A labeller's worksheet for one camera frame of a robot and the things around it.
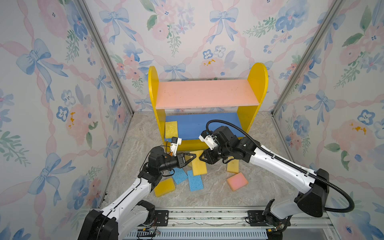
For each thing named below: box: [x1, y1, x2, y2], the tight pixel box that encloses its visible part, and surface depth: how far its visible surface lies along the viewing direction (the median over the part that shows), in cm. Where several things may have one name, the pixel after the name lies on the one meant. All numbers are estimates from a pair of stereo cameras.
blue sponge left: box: [169, 167, 188, 185], surface depth 87 cm
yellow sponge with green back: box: [190, 150, 208, 176], surface depth 73 cm
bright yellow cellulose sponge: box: [165, 121, 178, 139], surface depth 92 cm
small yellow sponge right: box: [226, 156, 240, 174], surface depth 92 cm
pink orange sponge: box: [227, 172, 249, 192], surface depth 87 cm
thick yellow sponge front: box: [154, 177, 176, 198], surface depth 84 cm
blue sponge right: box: [187, 169, 204, 192], surface depth 86 cm
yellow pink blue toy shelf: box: [148, 62, 269, 152], surface depth 75 cm
